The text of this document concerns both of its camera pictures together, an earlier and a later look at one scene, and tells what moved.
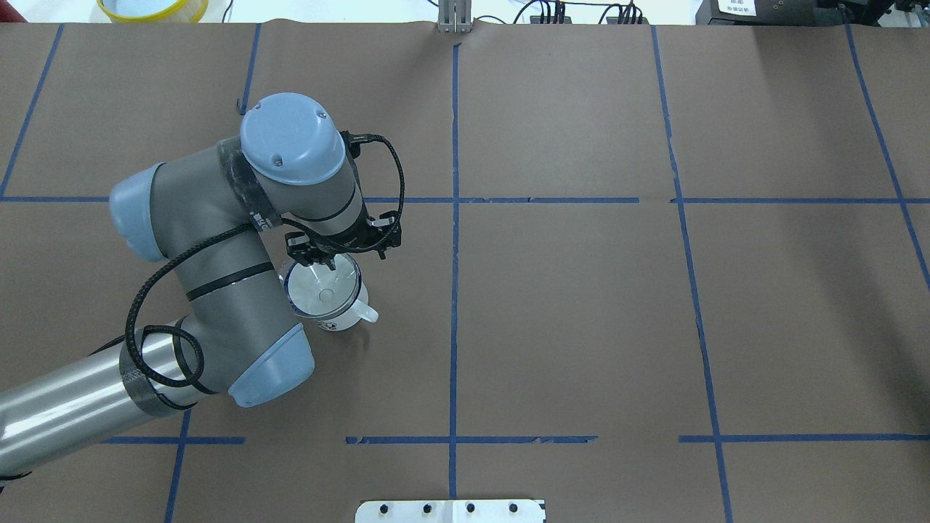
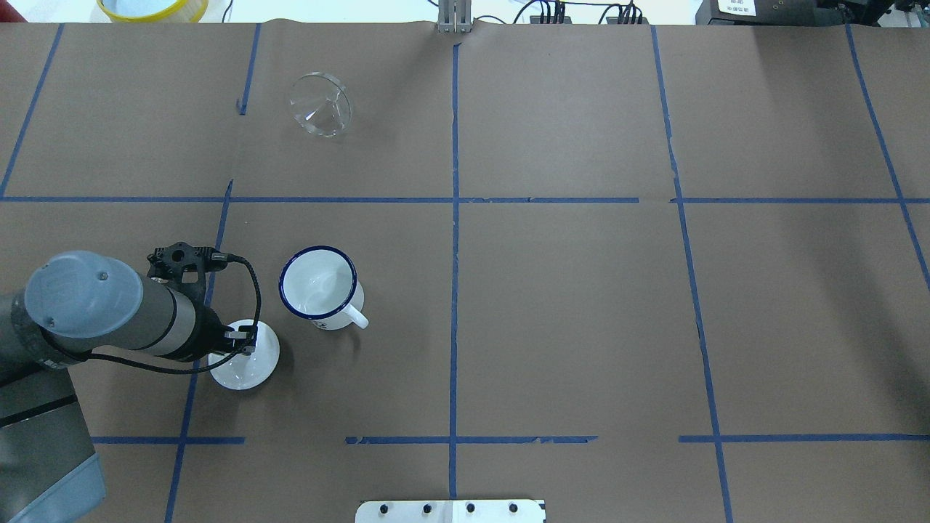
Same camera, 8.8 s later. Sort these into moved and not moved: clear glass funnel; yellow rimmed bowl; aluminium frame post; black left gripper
Moved: clear glass funnel; black left gripper
Not moved: yellow rimmed bowl; aluminium frame post
